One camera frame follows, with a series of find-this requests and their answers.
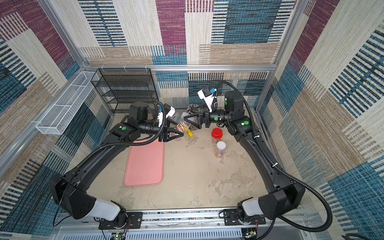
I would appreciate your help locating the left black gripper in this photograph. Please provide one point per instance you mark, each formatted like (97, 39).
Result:
(164, 136)

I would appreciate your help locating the black wire shelf rack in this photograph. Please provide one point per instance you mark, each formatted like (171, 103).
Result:
(119, 88)

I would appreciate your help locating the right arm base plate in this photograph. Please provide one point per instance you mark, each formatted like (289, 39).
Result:
(234, 217)

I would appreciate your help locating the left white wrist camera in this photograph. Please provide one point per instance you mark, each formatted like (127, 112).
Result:
(168, 110)

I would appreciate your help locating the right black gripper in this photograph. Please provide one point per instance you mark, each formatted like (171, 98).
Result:
(202, 119)

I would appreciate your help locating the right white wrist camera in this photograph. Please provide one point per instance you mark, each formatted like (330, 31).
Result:
(210, 98)

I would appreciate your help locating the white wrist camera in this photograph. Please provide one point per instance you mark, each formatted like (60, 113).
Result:
(168, 110)
(210, 98)

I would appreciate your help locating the white lid candy jar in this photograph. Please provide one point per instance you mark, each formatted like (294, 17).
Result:
(220, 149)

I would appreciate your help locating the pink plastic tray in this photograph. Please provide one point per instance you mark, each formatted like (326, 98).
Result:
(145, 165)

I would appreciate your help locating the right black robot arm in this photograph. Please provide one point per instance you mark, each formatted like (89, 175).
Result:
(284, 193)

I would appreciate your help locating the red lid candy jar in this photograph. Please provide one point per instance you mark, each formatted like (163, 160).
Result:
(217, 134)

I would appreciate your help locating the clear candy jar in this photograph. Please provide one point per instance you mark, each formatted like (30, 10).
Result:
(180, 122)

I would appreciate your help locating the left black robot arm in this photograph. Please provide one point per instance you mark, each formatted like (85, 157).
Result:
(142, 126)

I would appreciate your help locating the white wire mesh basket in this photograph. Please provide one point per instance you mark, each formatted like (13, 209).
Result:
(60, 115)

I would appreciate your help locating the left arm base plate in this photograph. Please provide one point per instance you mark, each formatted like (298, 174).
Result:
(124, 221)

